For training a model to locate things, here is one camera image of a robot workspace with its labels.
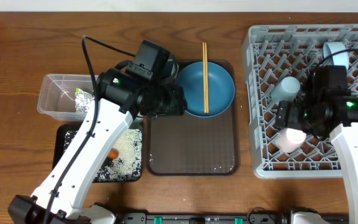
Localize brown serving tray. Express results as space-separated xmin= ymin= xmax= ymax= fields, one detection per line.
xmin=147 ymin=60 xmax=239 ymax=175

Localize light blue white bowl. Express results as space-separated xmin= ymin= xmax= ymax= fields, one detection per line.
xmin=323 ymin=41 xmax=350 ymax=71

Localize dark blue plate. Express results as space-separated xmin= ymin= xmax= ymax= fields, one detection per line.
xmin=175 ymin=62 xmax=235 ymax=118

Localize grey dishwasher rack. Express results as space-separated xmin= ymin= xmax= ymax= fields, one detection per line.
xmin=242 ymin=24 xmax=358 ymax=179

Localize spilled white rice grains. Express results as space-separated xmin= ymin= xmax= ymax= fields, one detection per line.
xmin=63 ymin=128 xmax=143 ymax=183

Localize clear plastic bin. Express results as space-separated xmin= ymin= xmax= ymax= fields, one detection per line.
xmin=37 ymin=73 xmax=93 ymax=122

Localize light blue cup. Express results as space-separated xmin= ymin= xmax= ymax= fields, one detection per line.
xmin=270 ymin=77 xmax=300 ymax=103

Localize black tray bin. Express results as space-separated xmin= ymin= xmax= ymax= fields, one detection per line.
xmin=53 ymin=123 xmax=142 ymax=166

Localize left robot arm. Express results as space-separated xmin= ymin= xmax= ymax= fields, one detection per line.
xmin=8 ymin=68 xmax=186 ymax=223

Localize yellow foil snack wrapper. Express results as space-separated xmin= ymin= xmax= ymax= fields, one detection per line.
xmin=75 ymin=88 xmax=94 ymax=113

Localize pink white cup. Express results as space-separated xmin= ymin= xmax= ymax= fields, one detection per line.
xmin=273 ymin=128 xmax=306 ymax=153

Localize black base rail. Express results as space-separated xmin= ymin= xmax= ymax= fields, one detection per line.
xmin=116 ymin=212 xmax=351 ymax=224

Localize orange carrot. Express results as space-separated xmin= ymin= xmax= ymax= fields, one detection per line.
xmin=108 ymin=149 xmax=119 ymax=160

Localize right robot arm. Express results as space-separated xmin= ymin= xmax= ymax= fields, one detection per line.
xmin=275 ymin=95 xmax=358 ymax=223

